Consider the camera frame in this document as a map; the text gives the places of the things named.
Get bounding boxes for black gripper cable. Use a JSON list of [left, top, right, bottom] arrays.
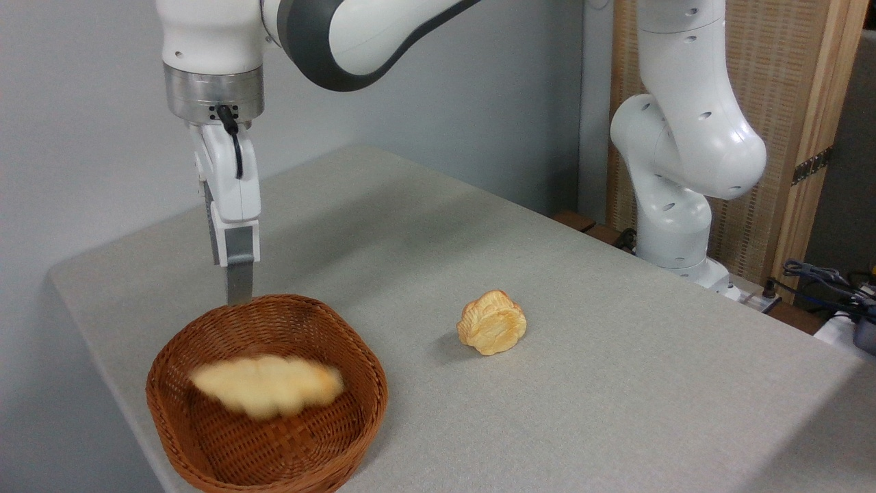
[[216, 104, 245, 181]]

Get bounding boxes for brown woven wicker basket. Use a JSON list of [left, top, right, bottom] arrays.
[[145, 294, 389, 493]]

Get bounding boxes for metal screen hinge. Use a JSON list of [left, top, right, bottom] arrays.
[[791, 146, 834, 186]]

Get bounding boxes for long braided bread loaf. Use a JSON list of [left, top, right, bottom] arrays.
[[189, 353, 346, 421]]

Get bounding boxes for round ridged bread bun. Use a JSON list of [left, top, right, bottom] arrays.
[[456, 289, 528, 357]]

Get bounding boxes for grey device box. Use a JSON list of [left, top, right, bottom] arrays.
[[852, 305, 876, 356]]

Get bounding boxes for dark cable bundle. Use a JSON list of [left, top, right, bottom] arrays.
[[772, 259, 876, 317]]

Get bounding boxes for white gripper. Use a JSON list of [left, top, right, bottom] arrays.
[[189, 121, 262, 307]]

